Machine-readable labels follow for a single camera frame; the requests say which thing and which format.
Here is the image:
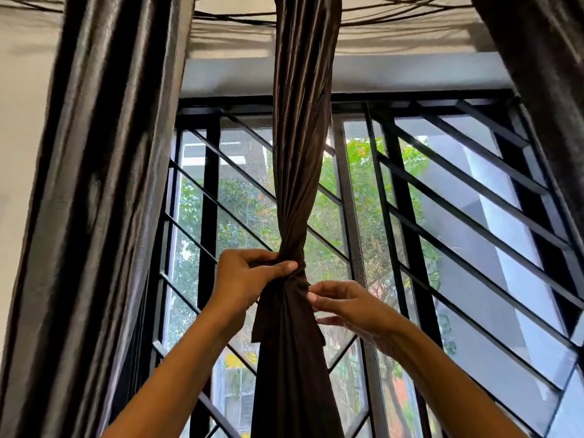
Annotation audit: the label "person's left forearm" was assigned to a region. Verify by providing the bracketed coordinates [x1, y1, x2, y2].
[100, 310, 238, 438]

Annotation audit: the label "person's right hand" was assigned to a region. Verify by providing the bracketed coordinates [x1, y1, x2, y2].
[306, 280, 417, 360]

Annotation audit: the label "green trees outside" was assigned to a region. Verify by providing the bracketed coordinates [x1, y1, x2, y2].
[164, 136, 457, 438]

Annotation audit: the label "black cable bundle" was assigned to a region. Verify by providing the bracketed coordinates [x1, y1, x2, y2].
[0, 0, 475, 28]

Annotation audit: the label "dark brown curtain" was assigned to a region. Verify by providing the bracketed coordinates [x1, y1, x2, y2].
[472, 0, 584, 251]
[251, 0, 346, 438]

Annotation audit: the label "person's right forearm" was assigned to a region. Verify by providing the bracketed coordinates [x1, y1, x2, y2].
[390, 323, 530, 438]

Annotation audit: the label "grey textured curtain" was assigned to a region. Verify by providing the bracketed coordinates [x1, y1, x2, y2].
[0, 0, 195, 438]

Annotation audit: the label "person's left hand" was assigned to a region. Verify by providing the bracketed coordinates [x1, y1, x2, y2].
[203, 248, 298, 336]

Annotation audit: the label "dark brown curtain tie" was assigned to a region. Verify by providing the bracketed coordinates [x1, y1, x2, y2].
[251, 266, 327, 347]

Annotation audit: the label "black metal window grille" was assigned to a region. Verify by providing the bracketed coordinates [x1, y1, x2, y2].
[153, 100, 584, 438]

